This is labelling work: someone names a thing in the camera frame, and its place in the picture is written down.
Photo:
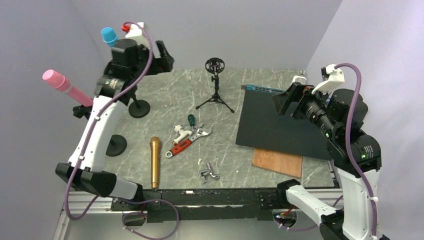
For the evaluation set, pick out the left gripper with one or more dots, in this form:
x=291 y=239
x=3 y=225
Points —
x=163 y=64

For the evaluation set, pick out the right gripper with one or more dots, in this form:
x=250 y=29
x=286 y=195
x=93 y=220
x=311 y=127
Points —
x=295 y=92

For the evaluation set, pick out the blue mic round-base stand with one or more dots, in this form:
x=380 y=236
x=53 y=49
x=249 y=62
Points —
x=138 y=108

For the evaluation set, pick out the black tripod mic stand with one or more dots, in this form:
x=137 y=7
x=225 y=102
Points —
x=215 y=66

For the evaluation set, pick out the blue microphone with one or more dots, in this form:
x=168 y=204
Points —
x=109 y=36

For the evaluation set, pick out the gold microphone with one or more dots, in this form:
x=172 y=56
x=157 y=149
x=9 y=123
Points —
x=155 y=148

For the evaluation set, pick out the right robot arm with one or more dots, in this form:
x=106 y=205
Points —
x=356 y=156

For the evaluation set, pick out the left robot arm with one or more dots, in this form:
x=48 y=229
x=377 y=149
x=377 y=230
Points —
x=85 y=168

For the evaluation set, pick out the pink mic round-base stand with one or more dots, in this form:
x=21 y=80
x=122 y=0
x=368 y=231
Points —
x=117 y=144

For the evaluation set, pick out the pink microphone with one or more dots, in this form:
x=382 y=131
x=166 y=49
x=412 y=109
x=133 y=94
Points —
x=59 y=82

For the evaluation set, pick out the wooden board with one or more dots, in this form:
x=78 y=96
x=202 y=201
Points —
x=284 y=163

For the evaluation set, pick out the white plastic faucet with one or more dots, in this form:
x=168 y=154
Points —
x=182 y=133

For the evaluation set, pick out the small metal clamp part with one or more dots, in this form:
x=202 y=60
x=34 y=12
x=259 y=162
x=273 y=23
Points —
x=208 y=172

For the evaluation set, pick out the white bracket behind switch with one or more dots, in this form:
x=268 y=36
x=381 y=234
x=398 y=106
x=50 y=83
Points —
x=299 y=79

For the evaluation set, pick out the black network switch box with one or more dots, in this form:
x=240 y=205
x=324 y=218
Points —
x=260 y=127

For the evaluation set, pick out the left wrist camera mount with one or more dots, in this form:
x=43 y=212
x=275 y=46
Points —
x=132 y=31

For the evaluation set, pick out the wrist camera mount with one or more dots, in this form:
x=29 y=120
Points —
x=332 y=78
x=132 y=31

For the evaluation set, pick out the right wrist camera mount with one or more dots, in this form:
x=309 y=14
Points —
x=332 y=78

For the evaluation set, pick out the green handle screwdriver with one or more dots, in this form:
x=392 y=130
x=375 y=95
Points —
x=191 y=120

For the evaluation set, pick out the red handle adjustable wrench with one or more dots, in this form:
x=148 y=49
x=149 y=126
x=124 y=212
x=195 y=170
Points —
x=197 y=132

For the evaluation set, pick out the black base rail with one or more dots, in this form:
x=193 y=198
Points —
x=207 y=204

